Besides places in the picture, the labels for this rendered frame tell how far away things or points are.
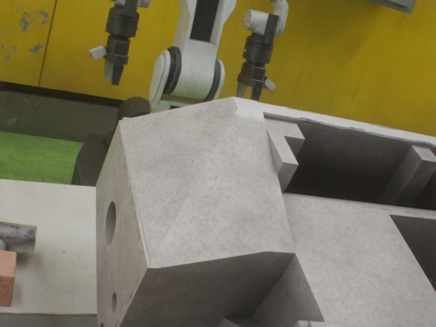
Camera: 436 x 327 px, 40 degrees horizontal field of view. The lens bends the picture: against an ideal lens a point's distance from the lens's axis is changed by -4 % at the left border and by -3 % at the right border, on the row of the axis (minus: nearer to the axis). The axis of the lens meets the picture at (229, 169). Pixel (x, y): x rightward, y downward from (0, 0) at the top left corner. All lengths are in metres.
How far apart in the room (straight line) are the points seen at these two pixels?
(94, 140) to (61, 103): 0.34
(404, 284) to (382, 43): 2.58
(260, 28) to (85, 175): 0.74
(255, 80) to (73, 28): 0.88
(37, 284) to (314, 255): 0.26
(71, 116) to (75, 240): 2.04
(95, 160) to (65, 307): 1.67
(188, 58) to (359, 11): 1.23
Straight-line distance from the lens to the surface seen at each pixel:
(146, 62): 2.59
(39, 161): 2.48
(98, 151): 2.26
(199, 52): 1.81
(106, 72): 1.89
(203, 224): 0.39
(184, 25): 1.83
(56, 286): 0.56
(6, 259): 0.52
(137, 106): 2.23
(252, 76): 1.93
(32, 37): 2.51
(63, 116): 2.64
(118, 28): 1.78
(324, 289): 0.38
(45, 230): 0.62
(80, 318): 0.54
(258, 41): 1.93
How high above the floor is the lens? 1.14
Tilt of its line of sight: 24 degrees down
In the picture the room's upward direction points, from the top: 19 degrees clockwise
